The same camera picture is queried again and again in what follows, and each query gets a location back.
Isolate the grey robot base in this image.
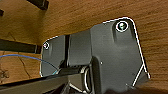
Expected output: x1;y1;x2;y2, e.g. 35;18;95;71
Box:
39;16;152;94

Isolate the blue cable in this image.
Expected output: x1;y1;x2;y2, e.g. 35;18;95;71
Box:
0;54;63;73

